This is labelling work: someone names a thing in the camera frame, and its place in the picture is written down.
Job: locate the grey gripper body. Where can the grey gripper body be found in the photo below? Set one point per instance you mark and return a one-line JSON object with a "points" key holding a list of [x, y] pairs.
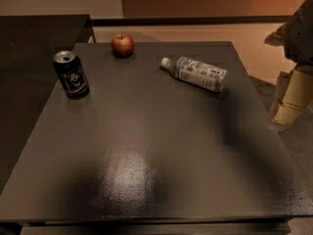
{"points": [[300, 39]]}

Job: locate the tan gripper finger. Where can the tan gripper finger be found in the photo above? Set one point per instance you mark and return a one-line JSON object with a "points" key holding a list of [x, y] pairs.
{"points": [[294, 92]]}

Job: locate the blue plastic water bottle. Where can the blue plastic water bottle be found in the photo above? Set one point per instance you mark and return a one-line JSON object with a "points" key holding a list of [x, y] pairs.
{"points": [[195, 72]]}

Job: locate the red apple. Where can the red apple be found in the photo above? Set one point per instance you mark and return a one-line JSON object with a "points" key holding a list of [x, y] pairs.
{"points": [[122, 45]]}

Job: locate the dark pepsi can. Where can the dark pepsi can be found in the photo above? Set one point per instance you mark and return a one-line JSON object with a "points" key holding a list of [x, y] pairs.
{"points": [[71, 74]]}

